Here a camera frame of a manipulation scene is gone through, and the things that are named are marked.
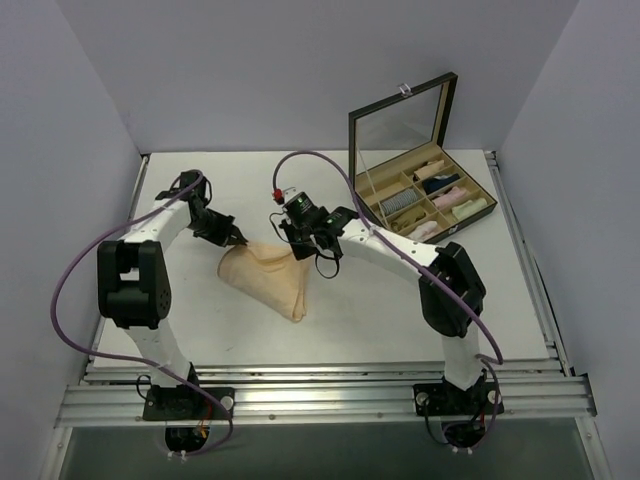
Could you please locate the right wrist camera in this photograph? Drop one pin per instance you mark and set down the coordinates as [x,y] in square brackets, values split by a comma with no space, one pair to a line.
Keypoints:
[301,210]

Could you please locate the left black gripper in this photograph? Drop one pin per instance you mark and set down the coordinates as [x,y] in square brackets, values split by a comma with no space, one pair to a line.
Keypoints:
[226,230]

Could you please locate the black compartment storage box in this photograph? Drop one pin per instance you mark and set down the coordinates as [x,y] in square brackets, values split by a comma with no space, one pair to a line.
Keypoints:
[404,178]

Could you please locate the cream rolled cloth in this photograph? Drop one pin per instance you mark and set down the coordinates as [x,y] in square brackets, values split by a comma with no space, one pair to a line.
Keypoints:
[469,208]

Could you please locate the navy rolled cloth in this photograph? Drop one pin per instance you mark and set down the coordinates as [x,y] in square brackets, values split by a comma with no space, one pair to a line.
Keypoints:
[436,183]

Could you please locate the beige underwear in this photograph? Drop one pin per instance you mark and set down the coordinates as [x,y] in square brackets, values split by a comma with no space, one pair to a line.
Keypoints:
[269,274]

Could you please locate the aluminium front rail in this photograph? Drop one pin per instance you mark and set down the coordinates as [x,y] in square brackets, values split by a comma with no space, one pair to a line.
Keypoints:
[330,403]

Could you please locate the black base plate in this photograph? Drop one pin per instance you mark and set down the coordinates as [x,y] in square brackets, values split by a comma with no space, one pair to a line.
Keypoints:
[183,404]
[444,399]

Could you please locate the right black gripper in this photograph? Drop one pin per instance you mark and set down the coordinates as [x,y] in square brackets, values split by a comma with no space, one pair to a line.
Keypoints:
[293,240]

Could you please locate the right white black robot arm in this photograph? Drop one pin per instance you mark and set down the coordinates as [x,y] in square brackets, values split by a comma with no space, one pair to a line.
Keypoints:
[451,292]

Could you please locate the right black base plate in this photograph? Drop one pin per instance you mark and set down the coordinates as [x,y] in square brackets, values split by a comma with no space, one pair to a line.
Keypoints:
[444,399]

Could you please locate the grey striped rolled cloth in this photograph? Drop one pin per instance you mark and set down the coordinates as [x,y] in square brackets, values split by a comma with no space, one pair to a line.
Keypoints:
[399,201]

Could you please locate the white pink rolled cloth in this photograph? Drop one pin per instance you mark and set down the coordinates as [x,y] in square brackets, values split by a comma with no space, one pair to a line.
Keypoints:
[424,231]

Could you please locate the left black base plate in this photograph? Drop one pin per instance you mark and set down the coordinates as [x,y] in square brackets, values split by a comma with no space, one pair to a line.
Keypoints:
[183,404]

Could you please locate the tan rolled cloth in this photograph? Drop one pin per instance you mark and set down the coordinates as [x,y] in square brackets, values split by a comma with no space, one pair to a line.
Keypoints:
[408,218]

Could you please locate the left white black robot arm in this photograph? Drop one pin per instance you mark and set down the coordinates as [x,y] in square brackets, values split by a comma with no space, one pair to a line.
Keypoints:
[134,288]

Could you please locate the aluminium rail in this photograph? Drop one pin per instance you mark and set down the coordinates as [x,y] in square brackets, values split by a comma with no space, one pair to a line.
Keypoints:
[533,279]
[330,403]

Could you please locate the beige rolled cloth top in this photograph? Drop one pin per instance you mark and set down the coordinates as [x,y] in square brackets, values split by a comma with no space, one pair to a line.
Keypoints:
[427,170]

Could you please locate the right side aluminium rail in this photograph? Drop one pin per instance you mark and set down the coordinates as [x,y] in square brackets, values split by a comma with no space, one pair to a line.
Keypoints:
[533,279]

